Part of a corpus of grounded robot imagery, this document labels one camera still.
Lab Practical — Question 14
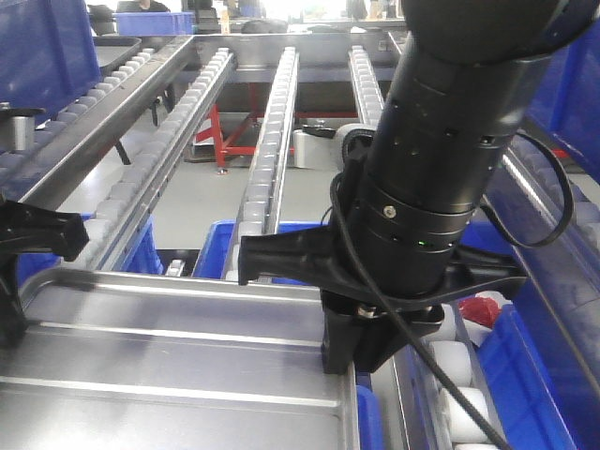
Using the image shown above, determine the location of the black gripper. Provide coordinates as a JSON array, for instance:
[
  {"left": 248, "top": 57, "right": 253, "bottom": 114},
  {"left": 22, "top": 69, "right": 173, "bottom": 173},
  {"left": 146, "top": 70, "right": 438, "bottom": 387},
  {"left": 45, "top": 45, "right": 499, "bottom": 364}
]
[{"left": 238, "top": 226, "right": 527, "bottom": 374}]

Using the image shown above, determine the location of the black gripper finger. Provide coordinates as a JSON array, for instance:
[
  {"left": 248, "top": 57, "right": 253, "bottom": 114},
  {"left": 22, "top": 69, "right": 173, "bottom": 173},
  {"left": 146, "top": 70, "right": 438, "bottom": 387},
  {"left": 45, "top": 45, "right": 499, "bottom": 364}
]
[{"left": 1, "top": 200, "right": 89, "bottom": 348}]

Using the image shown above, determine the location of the silver ribbed metal tray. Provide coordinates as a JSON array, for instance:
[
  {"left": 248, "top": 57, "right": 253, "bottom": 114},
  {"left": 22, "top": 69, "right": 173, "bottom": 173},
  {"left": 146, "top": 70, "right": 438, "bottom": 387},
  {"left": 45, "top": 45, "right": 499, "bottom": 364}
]
[{"left": 1, "top": 268, "right": 360, "bottom": 449}]

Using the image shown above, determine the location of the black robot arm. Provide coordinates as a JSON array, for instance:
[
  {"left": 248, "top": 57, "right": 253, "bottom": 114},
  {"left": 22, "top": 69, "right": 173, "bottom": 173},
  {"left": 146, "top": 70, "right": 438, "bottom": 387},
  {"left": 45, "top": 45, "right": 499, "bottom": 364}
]
[{"left": 238, "top": 1, "right": 599, "bottom": 374}]

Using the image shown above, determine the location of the dark grey tray far left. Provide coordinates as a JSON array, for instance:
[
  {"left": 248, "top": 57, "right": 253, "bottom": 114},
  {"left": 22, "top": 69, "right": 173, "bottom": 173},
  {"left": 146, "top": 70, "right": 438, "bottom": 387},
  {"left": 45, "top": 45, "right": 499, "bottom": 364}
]
[{"left": 93, "top": 36, "right": 142, "bottom": 76}]

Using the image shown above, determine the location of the middle roller track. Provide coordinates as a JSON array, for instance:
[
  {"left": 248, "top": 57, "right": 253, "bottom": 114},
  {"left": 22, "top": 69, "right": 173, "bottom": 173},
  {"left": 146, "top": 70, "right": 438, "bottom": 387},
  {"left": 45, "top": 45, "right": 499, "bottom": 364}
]
[{"left": 221, "top": 47, "right": 299, "bottom": 281}]

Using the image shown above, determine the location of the far left roller track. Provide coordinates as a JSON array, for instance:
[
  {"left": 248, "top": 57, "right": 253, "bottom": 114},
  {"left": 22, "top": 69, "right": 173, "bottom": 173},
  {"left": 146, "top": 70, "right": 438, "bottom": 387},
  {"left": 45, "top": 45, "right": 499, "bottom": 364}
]
[{"left": 1, "top": 43, "right": 156, "bottom": 180}]

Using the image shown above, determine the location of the blue bin lower left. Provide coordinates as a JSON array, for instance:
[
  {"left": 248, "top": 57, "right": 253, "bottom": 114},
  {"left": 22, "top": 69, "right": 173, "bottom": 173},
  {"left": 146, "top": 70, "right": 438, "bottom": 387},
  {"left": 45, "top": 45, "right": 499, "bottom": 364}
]
[{"left": 0, "top": 213, "right": 165, "bottom": 324}]

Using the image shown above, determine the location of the blue bin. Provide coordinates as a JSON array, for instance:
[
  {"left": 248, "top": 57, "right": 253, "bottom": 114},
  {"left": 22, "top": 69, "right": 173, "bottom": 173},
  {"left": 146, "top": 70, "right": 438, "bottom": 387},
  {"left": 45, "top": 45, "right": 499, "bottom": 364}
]
[
  {"left": 192, "top": 220, "right": 384, "bottom": 450},
  {"left": 0, "top": 0, "right": 101, "bottom": 124},
  {"left": 463, "top": 222, "right": 599, "bottom": 449},
  {"left": 529, "top": 22, "right": 599, "bottom": 180},
  {"left": 0, "top": 213, "right": 165, "bottom": 324}
]

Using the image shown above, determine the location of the blue bin upper left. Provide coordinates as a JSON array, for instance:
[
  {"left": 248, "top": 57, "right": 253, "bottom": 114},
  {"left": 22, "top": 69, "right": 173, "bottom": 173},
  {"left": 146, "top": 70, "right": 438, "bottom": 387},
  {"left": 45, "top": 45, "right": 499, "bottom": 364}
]
[{"left": 0, "top": 0, "right": 101, "bottom": 124}]

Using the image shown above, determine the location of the red crumpled bag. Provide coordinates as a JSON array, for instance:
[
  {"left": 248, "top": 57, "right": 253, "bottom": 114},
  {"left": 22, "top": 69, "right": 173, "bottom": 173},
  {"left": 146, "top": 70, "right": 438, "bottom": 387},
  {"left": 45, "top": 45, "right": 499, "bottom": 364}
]
[{"left": 458, "top": 296, "right": 501, "bottom": 328}]

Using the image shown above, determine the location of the blue bin lower middle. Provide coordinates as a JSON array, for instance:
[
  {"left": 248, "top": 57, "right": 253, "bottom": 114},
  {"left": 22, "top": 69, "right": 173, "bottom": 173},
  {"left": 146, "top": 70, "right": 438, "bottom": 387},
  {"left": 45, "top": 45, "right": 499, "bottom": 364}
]
[{"left": 192, "top": 220, "right": 384, "bottom": 450}]

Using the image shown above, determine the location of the blue crate in background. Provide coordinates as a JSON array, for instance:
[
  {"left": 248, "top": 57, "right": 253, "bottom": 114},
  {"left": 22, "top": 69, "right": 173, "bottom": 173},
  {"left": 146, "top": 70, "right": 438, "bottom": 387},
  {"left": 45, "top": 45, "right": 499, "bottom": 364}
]
[{"left": 113, "top": 12, "right": 195, "bottom": 37}]

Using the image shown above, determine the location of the blue bin lower right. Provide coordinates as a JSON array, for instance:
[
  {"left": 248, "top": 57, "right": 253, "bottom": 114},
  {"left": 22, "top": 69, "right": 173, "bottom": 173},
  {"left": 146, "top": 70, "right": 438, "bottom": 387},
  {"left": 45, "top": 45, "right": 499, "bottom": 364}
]
[{"left": 463, "top": 222, "right": 599, "bottom": 449}]

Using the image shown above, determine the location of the blue bin upper right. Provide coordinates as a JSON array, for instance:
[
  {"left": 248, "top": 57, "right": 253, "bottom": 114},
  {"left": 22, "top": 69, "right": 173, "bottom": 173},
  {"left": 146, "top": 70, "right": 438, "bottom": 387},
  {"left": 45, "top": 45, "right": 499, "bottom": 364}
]
[{"left": 529, "top": 22, "right": 599, "bottom": 180}]

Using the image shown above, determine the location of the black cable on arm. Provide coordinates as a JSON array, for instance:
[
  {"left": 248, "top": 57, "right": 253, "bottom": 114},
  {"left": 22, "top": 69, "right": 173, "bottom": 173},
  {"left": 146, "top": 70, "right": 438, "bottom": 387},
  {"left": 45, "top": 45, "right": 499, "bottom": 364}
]
[{"left": 320, "top": 130, "right": 575, "bottom": 450}]

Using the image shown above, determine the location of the left steel divider rail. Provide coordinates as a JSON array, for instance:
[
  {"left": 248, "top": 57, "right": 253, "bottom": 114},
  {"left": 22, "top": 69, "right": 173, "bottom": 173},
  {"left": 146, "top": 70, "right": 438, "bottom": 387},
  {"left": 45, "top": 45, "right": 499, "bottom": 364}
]
[{"left": 2, "top": 36, "right": 198, "bottom": 209}]

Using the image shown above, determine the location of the red metal frame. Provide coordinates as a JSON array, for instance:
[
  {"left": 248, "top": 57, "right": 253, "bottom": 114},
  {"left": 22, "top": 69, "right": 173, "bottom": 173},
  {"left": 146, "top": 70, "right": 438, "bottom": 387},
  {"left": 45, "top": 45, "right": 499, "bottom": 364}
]
[{"left": 187, "top": 82, "right": 358, "bottom": 168}]

